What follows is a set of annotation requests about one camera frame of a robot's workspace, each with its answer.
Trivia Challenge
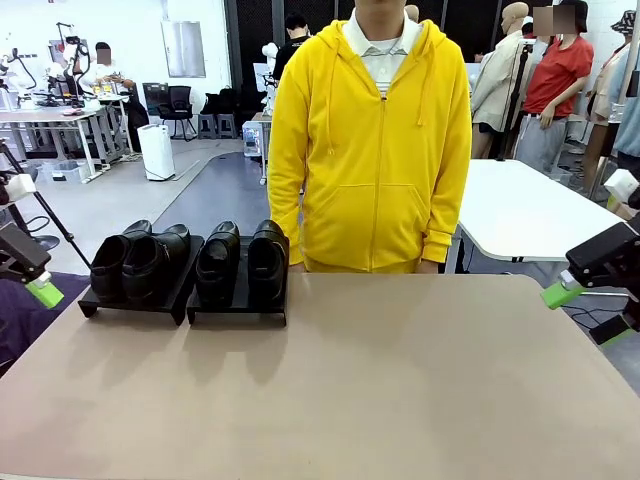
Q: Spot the mannequin in beige coat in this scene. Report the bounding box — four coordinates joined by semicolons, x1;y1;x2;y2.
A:
472;2;534;161

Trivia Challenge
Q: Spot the black shoe stand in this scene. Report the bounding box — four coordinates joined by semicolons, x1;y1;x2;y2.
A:
77;232;205;327
185;234;291;329

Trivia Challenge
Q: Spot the white octagonal table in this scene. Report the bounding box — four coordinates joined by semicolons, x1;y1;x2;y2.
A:
452;158;626;275

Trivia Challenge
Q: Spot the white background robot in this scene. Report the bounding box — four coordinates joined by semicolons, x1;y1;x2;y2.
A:
260;42;281;119

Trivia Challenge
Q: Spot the person's right forearm yellow sleeve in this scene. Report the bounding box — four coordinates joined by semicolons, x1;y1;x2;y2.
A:
268;164;306;266

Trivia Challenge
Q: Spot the grey wall panel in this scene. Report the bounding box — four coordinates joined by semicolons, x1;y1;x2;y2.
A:
160;19;207;79

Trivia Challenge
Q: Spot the mannequin with bucket hat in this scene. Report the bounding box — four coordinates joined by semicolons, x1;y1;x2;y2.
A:
582;9;636;201

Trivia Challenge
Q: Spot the white lab desk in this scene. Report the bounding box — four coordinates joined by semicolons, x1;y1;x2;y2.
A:
0;94;132;182

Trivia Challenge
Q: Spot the seated person white shirt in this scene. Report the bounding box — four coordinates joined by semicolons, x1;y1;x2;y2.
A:
79;42;151;151

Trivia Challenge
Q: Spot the clear plastic storage bin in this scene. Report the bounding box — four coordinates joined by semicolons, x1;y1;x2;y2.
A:
42;159;89;184

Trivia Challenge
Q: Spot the mannequin in blue shirt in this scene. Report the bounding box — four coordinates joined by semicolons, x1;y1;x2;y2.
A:
612;49;640;181

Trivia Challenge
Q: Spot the background person in black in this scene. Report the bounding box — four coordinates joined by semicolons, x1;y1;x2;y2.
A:
272;12;321;81

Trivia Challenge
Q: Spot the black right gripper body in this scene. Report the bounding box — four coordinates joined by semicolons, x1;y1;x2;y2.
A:
566;214;640;301

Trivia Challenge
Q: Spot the white air purifier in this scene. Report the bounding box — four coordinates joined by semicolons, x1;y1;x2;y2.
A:
137;124;176;182

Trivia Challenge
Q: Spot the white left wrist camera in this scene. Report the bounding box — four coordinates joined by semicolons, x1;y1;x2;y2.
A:
0;173;37;206

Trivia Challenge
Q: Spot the black tripod with camera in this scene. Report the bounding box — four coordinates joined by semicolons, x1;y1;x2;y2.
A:
499;42;534;162

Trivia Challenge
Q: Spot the person's left forearm yellow sleeve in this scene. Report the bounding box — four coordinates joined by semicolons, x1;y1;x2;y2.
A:
423;164;474;264

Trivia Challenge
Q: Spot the mannequin in red t-shirt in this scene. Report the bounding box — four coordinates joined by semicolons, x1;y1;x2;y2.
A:
514;0;596;176

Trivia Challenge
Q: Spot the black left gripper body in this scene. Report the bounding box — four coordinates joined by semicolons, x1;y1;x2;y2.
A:
0;222;52;287

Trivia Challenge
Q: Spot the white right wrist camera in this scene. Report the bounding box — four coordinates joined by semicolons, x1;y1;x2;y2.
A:
603;168;640;211

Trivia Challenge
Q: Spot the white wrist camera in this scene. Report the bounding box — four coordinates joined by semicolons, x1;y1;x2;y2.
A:
603;168;640;211
0;173;37;206

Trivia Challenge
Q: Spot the black office chair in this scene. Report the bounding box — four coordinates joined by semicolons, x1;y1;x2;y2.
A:
157;85;199;142

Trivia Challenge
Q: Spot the purple cloth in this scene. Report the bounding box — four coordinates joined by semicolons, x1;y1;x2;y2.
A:
0;272;91;371

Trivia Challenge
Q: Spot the black bag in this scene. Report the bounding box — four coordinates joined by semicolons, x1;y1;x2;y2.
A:
202;85;241;117

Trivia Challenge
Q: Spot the lit computer case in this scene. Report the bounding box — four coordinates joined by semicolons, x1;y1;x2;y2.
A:
242;119;274;159

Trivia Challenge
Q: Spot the black leather shoe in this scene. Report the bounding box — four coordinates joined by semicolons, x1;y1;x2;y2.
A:
89;218;154;304
121;223;192;306
247;218;291;307
194;219;242;309

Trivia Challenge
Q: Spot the black monitor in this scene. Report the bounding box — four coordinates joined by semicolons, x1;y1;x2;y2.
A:
142;82;170;116

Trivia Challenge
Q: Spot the person in yellow hoodie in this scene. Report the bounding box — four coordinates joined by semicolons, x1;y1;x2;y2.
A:
267;4;474;275

